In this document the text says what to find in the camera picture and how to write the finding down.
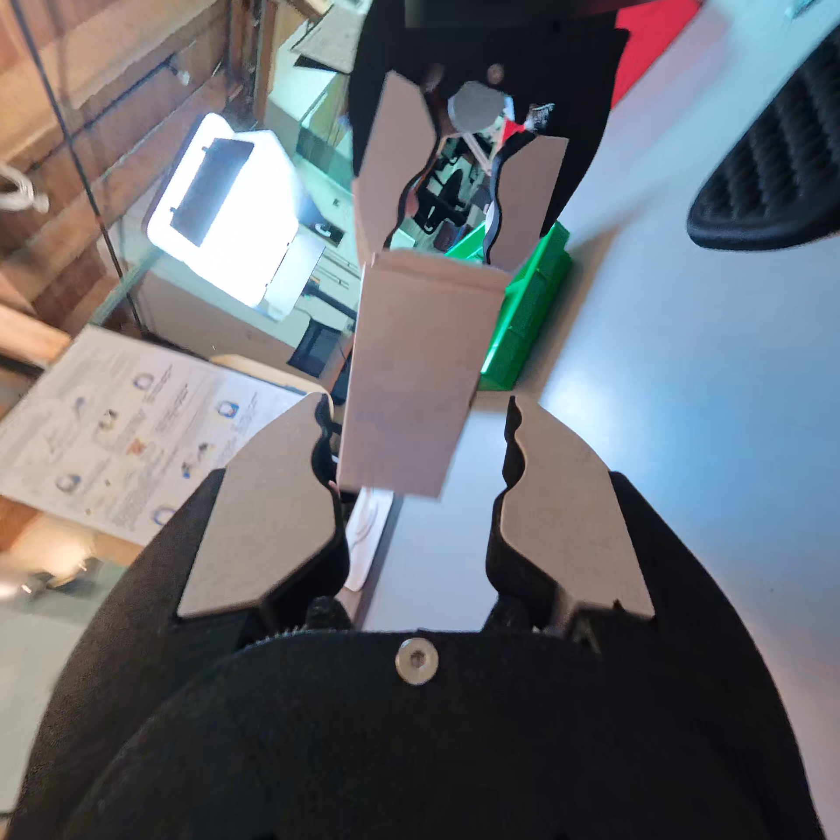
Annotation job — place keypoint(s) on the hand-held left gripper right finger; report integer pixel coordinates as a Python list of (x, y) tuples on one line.
[(571, 525)]

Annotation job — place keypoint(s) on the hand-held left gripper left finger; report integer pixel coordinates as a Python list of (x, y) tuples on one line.
[(269, 518)]

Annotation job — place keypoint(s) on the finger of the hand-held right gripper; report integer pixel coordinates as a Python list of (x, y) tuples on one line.
[(387, 151), (535, 190)]

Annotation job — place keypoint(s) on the green plastic bin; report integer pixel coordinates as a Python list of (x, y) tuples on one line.
[(531, 315)]

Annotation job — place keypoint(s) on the white cardboard box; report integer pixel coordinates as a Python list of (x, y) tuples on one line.
[(413, 367)]

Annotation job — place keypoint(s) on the red plastic bin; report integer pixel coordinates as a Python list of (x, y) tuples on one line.
[(649, 46)]

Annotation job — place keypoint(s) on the white printer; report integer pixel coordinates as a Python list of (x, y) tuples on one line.
[(262, 216)]

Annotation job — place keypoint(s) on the black honeycomb wrist rest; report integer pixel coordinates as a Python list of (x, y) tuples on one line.
[(774, 184)]

